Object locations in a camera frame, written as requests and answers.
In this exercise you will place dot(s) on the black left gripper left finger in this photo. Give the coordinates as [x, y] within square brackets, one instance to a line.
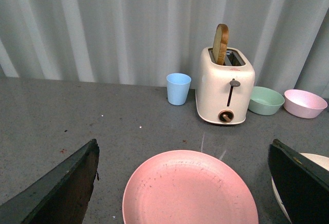
[60, 196]

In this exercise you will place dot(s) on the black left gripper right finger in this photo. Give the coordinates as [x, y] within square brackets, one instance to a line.
[302, 184]

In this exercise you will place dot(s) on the cream white plate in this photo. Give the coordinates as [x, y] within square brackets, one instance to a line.
[318, 159]

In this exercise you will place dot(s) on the pink plate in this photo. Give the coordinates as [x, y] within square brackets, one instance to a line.
[187, 187]

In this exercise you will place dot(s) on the pink bowl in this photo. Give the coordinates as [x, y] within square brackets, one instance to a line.
[303, 104]

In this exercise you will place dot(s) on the green bowl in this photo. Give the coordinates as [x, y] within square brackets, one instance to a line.
[265, 101]

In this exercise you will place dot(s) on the cream white toaster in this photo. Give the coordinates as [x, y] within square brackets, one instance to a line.
[223, 91]

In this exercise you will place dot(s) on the light blue cup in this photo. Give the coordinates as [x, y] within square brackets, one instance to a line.
[178, 85]

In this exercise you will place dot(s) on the toasted bread slice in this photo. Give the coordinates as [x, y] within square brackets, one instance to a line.
[220, 43]

